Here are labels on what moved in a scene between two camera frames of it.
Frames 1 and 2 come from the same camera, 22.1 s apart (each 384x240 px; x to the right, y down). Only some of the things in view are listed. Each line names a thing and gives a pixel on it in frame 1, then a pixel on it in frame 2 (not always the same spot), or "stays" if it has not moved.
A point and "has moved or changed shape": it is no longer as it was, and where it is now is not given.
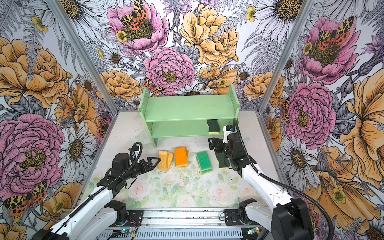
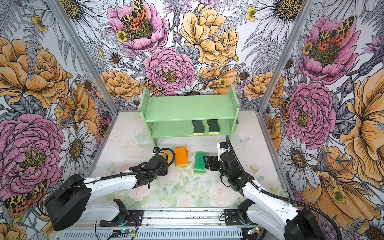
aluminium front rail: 210,218 stays
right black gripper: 214,141 -> 214,160
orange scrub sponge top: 180,156 stays
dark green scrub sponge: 213,126 stays
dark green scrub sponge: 224,163 has moved or changed shape
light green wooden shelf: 187,116 stays
